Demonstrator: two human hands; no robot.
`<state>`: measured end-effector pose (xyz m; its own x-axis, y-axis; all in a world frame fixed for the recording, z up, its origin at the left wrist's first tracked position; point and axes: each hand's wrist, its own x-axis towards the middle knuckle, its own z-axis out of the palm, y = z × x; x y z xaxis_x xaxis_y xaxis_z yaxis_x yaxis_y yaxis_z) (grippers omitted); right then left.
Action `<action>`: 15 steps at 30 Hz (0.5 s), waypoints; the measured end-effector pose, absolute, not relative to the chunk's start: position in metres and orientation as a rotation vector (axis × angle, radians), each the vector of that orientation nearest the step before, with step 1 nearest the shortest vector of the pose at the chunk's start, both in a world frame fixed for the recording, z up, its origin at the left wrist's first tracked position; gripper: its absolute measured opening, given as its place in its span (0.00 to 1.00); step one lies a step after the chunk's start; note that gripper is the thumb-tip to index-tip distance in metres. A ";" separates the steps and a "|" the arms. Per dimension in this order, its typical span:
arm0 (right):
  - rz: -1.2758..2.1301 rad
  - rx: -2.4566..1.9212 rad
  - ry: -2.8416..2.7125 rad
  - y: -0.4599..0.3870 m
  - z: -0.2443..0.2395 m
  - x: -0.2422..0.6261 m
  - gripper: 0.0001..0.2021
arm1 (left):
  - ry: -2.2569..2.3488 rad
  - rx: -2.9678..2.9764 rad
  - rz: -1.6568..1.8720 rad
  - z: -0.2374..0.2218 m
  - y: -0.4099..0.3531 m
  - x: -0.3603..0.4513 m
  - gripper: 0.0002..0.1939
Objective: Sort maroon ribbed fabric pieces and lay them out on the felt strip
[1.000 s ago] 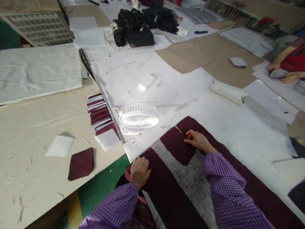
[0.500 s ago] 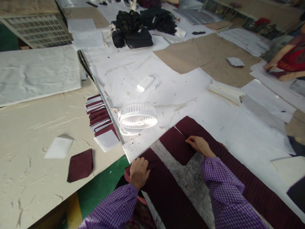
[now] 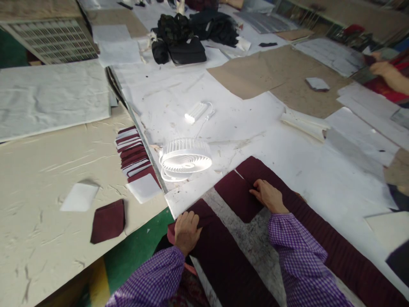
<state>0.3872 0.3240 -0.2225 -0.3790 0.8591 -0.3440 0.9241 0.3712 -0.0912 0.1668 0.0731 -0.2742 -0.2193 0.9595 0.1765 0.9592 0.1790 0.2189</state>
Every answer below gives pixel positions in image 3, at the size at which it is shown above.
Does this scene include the white interlining piece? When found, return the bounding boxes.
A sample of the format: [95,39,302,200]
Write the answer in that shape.
[60,182,100,213]
[126,173,163,204]

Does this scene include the red fabric pile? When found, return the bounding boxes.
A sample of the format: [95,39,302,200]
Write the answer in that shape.
[364,56,409,104]

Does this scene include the white fan cable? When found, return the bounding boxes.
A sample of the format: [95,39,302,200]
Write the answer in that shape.
[195,101,216,139]

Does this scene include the white desk fan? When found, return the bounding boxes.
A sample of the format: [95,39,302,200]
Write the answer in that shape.
[158,137,213,183]

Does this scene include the large white table paper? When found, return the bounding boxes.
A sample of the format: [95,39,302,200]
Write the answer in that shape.
[110,59,399,221]

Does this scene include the beige slatted crate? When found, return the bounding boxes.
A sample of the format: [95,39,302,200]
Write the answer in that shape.
[0,17,99,66]

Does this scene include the large white wrinkled sheet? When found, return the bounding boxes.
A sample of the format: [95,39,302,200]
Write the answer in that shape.
[0,59,113,144]

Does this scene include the small maroon fabric piece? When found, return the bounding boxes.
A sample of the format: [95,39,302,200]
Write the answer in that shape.
[89,199,126,245]

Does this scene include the white power bank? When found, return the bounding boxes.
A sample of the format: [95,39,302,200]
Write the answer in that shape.
[184,101,206,125]

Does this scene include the white rectangular sheet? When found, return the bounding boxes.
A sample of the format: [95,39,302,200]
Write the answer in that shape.
[364,211,409,256]

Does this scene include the stack of maroon fabric pieces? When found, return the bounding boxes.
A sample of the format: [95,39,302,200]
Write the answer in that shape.
[115,125,160,186]

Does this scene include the pile of black garments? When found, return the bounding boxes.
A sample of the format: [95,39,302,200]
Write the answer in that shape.
[150,8,247,66]

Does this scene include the wide maroon ribbed fabric strip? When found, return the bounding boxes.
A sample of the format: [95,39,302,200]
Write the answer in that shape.
[235,156,409,307]

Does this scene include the brown paper sheet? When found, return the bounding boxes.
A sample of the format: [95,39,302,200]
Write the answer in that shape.
[207,44,354,119]

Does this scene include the person's body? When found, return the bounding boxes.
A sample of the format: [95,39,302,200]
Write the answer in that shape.
[168,262,211,307]

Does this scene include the long maroon fabric strip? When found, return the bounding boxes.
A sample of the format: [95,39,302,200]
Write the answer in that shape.
[167,198,279,307]

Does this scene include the person's right hand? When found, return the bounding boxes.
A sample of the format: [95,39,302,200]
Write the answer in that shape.
[249,179,291,214]

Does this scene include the small grey fabric piece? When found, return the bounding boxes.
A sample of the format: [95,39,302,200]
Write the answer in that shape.
[305,76,330,93]

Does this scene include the stack of white folded pieces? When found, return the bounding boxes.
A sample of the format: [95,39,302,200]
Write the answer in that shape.
[279,107,331,143]

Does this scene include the person's left hand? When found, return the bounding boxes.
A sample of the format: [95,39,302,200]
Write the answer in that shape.
[174,211,205,257]

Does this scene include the person's left fingers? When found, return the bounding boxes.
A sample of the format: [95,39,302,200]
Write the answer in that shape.
[175,211,200,224]

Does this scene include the maroon pocket-shaped fabric piece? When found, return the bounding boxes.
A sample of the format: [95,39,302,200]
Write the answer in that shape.
[213,171,265,224]

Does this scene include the grey striped sheet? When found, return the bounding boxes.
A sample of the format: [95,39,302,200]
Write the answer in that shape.
[235,11,300,34]

